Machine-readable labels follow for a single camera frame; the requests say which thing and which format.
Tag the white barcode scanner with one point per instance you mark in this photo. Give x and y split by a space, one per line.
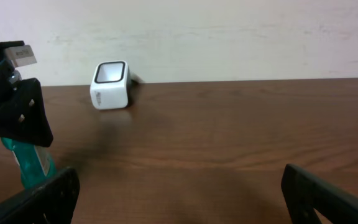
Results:
110 85

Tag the teal mouthwash bottle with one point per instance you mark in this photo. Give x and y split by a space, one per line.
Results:
35 162

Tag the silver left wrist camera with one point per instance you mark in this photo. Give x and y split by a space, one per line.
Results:
20 56

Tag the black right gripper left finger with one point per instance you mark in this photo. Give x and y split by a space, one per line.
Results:
51 201

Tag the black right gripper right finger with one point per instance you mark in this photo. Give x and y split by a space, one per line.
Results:
306 194

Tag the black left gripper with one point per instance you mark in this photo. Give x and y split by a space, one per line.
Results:
22 111

